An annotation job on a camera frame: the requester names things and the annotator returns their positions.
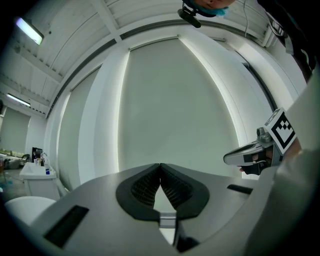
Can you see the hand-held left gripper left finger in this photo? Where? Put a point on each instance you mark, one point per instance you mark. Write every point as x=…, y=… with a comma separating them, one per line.
x=100, y=200

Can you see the chrome faucet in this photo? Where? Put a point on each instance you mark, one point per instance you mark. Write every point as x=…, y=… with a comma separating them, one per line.
x=45, y=157

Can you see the person's right forearm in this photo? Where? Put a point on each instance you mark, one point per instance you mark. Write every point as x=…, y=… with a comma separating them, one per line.
x=293, y=150

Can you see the blue-label bottle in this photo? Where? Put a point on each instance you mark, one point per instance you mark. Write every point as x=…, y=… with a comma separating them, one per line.
x=47, y=171

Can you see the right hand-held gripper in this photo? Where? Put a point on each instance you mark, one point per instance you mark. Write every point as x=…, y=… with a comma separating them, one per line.
x=281, y=130

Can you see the grey roller blind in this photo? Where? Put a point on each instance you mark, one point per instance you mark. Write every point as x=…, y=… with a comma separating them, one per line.
x=175, y=100
x=77, y=130

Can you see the fluorescent ceiling light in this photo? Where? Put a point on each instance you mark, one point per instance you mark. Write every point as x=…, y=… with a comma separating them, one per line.
x=18, y=99
x=30, y=31

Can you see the person's head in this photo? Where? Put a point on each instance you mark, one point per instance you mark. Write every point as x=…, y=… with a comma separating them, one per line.
x=212, y=3

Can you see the black head-worn camera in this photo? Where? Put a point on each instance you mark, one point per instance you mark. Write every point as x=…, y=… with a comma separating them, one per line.
x=190, y=17

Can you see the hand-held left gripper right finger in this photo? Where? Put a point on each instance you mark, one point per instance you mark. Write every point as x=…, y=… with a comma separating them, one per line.
x=212, y=195

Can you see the person's black printed shirt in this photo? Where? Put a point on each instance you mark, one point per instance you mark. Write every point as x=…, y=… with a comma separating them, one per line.
x=300, y=37

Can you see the white vanity cabinet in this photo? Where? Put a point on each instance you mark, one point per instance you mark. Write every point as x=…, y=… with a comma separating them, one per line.
x=37, y=182

